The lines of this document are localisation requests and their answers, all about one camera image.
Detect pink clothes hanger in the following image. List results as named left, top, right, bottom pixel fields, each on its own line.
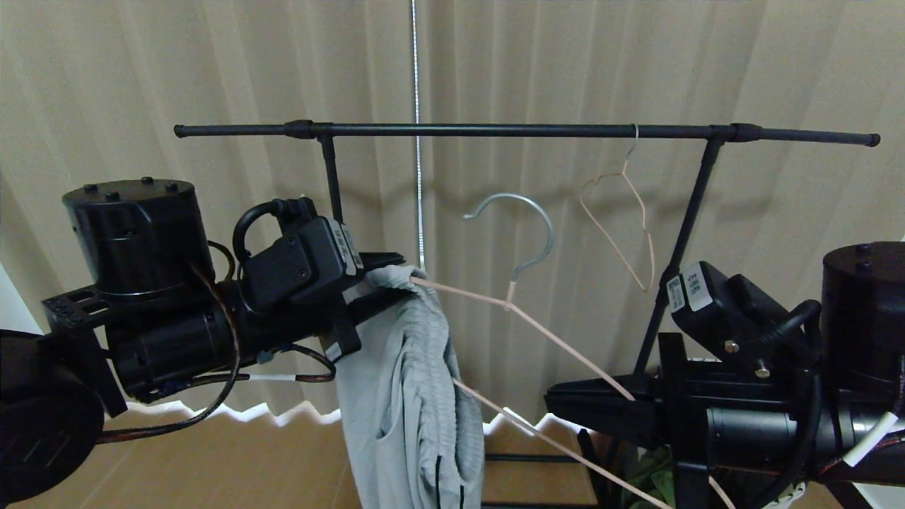
left=410, top=193, right=736, bottom=509
left=580, top=124, right=656, bottom=293

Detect black clothes rack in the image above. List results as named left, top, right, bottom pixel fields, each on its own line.
left=173, top=119, right=881, bottom=509

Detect pale grey shorts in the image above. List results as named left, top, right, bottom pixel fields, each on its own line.
left=336, top=265, right=486, bottom=509

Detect dark green garment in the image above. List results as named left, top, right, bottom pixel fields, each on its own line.
left=622, top=452, right=676, bottom=509

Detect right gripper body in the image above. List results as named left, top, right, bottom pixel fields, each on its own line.
left=658, top=332, right=824, bottom=509

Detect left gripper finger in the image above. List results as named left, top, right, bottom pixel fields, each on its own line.
left=361, top=252, right=407, bottom=274
left=344, top=284, right=415, bottom=323

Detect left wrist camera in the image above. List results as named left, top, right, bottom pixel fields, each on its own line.
left=232, top=198, right=366, bottom=313

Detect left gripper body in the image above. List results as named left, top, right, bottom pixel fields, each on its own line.
left=112, top=297, right=363, bottom=400

